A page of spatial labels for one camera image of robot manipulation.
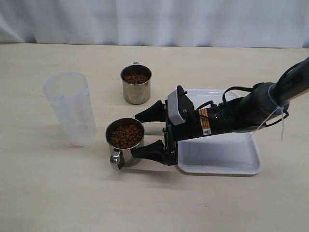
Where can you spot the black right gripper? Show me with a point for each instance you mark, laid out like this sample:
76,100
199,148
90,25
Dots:
189,130

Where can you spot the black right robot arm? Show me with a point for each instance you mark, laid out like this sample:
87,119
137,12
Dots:
242,114

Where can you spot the steel mug with kibble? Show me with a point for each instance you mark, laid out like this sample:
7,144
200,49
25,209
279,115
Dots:
136,82

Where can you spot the white plastic tray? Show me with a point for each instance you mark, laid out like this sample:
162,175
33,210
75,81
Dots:
225,154

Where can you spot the translucent plastic pitcher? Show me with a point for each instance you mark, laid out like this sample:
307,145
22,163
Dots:
69,96

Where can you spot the white zip tie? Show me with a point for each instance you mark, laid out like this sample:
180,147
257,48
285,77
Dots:
281,116

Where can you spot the white backdrop curtain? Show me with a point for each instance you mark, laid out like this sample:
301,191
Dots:
215,23

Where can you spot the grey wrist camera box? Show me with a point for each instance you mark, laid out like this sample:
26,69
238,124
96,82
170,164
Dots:
180,108

